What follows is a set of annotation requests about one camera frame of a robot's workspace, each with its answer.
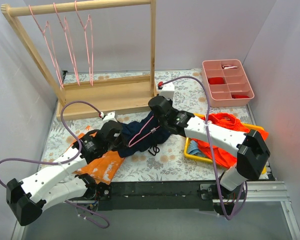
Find navy blue shorts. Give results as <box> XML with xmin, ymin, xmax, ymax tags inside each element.
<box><xmin>118</xmin><ymin>111</ymin><xmax>171</xmax><ymax>158</ymax></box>

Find pink wire hanger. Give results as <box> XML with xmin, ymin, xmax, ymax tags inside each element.
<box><xmin>53</xmin><ymin>3</ymin><xmax>80</xmax><ymax>86</ymax></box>
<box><xmin>74</xmin><ymin>0</ymin><xmax>94</xmax><ymax>87</ymax></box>
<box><xmin>127</xmin><ymin>115</ymin><xmax>160</xmax><ymax>148</ymax></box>
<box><xmin>28</xmin><ymin>5</ymin><xmax>64</xmax><ymax>89</ymax></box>

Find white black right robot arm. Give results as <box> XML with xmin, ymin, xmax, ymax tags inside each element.
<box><xmin>148</xmin><ymin>95</ymin><xmax>271</xmax><ymax>199</ymax></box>

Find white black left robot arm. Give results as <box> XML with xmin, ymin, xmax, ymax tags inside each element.
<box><xmin>6</xmin><ymin>120</ymin><xmax>124</xmax><ymax>226</ymax></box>

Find orange white patterned shorts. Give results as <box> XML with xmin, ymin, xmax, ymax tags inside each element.
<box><xmin>71</xmin><ymin>132</ymin><xmax>127</xmax><ymax>185</ymax></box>

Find bright orange shorts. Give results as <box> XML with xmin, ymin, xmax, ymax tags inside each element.
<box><xmin>189</xmin><ymin>112</ymin><xmax>270</xmax><ymax>168</ymax></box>

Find yellow plastic tray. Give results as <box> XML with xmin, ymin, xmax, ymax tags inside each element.
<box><xmin>184</xmin><ymin>112</ymin><xmax>269</xmax><ymax>169</ymax></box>

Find light blue cloth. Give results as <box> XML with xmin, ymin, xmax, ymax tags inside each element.
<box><xmin>186</xmin><ymin>140</ymin><xmax>206</xmax><ymax>158</ymax></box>

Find wooden clothes rack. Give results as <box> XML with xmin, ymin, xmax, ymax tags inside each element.
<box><xmin>1</xmin><ymin>0</ymin><xmax>157</xmax><ymax>120</ymax></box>

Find pink divided organizer tray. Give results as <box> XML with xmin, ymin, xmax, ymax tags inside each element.
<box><xmin>201</xmin><ymin>59</ymin><xmax>255</xmax><ymax>108</ymax></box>

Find red white item in organizer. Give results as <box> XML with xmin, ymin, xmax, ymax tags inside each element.
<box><xmin>221</xmin><ymin>64</ymin><xmax>238</xmax><ymax>70</ymax></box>

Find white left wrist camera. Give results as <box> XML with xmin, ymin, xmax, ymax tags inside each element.
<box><xmin>99</xmin><ymin>111</ymin><xmax>117</xmax><ymax>124</ymax></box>

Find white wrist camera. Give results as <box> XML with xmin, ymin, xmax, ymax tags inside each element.
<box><xmin>99</xmin><ymin>111</ymin><xmax>117</xmax><ymax>124</ymax></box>
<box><xmin>157</xmin><ymin>81</ymin><xmax>175</xmax><ymax>101</ymax></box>

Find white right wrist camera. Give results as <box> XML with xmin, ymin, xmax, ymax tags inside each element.
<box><xmin>157</xmin><ymin>81</ymin><xmax>175</xmax><ymax>101</ymax></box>

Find black drawstring cord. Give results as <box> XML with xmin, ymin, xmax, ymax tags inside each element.
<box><xmin>147</xmin><ymin>144</ymin><xmax>161</xmax><ymax>156</ymax></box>

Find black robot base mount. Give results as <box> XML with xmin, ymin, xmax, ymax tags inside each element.
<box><xmin>92</xmin><ymin>180</ymin><xmax>224</xmax><ymax>215</ymax></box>

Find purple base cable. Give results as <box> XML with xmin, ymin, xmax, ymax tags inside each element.
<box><xmin>64</xmin><ymin>199</ymin><xmax>110</xmax><ymax>229</ymax></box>

